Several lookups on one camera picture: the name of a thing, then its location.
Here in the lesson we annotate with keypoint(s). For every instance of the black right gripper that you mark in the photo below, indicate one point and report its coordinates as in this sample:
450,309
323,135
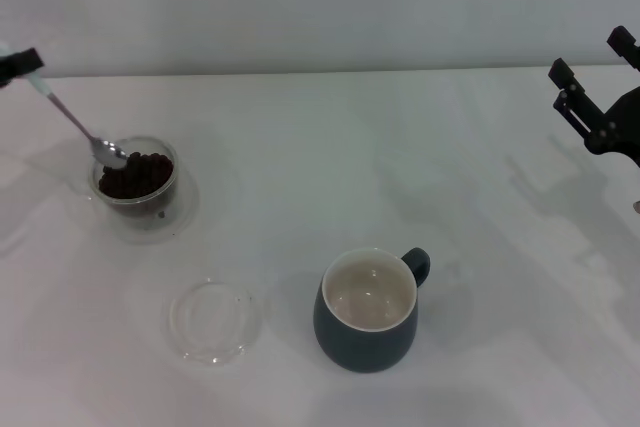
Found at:
622,122

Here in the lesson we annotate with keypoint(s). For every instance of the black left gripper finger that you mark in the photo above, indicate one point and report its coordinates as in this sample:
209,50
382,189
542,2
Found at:
25,61

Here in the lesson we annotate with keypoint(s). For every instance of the dark grey ceramic mug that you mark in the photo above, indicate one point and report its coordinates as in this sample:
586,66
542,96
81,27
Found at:
365,347

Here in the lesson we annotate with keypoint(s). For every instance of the coffee beans pile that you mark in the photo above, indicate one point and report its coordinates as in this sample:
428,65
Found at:
145,177

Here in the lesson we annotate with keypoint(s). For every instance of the small clear glass dish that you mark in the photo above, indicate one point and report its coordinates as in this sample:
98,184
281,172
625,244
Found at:
215,317

